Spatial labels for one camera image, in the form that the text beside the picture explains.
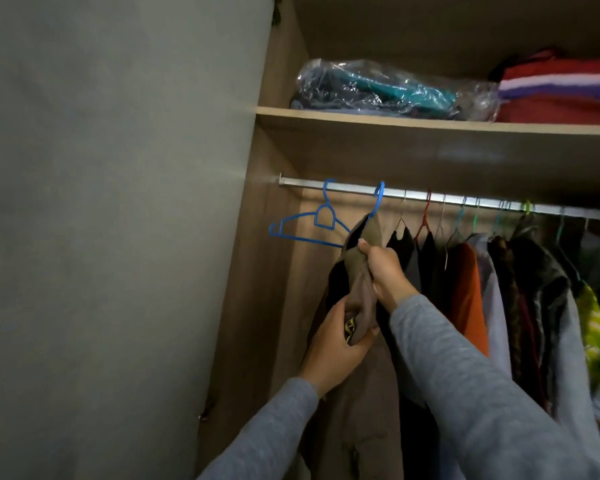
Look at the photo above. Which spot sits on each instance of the person's right hand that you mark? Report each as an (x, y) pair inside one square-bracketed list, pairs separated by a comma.
[(390, 274)]

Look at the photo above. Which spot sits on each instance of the person's left hand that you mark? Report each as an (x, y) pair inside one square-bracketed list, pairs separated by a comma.
[(330, 354)]

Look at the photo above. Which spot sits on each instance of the person's right thumb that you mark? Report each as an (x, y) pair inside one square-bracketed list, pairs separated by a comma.
[(367, 246)]

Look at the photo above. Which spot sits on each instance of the person's left thumb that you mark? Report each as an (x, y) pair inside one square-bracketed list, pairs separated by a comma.
[(366, 340)]

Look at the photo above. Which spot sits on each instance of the brown garment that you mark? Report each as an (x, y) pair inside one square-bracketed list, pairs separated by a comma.
[(360, 294)]

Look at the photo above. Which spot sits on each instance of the person's left forearm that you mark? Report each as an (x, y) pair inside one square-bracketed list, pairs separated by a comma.
[(270, 439)]

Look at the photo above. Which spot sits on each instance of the person's right forearm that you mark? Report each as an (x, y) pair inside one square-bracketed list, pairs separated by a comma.
[(480, 394)]

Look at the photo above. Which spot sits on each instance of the black hanging garment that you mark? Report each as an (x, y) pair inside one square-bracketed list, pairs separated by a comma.
[(406, 249)]

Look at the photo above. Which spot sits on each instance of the black jacket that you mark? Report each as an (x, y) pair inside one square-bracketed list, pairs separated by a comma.
[(336, 284)]

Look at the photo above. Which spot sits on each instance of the blue hanger with garment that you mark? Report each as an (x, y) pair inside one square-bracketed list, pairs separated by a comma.
[(378, 197)]

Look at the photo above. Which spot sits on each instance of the thin metal hanger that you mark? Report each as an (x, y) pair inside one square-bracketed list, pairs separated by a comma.
[(403, 209)]

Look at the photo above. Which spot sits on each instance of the empty blue plastic hanger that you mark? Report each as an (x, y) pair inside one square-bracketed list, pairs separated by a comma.
[(325, 215)]

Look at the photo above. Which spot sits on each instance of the red hanger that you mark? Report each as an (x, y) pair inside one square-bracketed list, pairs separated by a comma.
[(423, 222)]

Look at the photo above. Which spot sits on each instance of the teal hanger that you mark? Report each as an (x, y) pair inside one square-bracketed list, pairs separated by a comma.
[(560, 225), (461, 214), (500, 214)]

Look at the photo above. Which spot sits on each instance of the orange hanging garment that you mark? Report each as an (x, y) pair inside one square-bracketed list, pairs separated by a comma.
[(467, 289)]

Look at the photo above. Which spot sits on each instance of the wooden wardrobe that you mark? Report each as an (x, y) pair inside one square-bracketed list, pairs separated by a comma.
[(260, 274)]

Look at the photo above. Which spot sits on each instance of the wooden wardrobe shelf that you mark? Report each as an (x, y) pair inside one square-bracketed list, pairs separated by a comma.
[(390, 122)]

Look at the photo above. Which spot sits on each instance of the pale lilac hanging garment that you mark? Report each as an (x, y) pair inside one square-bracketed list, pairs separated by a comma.
[(495, 304)]

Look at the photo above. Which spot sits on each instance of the dark patterned hanging garment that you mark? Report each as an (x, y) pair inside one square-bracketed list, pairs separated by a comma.
[(510, 294)]

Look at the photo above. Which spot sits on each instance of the clear bag of teal clothes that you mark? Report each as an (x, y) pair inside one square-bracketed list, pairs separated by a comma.
[(380, 89)]

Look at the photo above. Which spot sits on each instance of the bright green hanger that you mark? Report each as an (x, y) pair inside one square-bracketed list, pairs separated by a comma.
[(527, 207)]

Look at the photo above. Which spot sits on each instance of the metal door hinge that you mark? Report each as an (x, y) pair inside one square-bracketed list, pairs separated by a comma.
[(276, 7), (206, 409)]

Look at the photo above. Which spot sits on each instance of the dark olive hanging garment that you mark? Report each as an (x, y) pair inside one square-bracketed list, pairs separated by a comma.
[(540, 274)]

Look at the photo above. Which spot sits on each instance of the grey hanging garment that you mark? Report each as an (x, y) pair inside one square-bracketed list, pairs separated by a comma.
[(575, 384)]

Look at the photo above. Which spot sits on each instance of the yellow green hanging garment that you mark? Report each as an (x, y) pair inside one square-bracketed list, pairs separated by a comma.
[(592, 329)]

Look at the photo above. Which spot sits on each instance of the plain red folded garment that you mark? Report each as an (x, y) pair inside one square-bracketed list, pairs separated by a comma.
[(555, 112)]

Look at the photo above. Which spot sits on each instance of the striped red folded garment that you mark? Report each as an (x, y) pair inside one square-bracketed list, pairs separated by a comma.
[(555, 82)]

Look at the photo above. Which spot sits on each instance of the grey wardrobe door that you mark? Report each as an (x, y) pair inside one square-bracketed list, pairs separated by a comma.
[(110, 234)]

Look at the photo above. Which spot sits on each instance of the metal clothes rail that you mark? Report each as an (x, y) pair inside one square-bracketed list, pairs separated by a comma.
[(350, 187)]

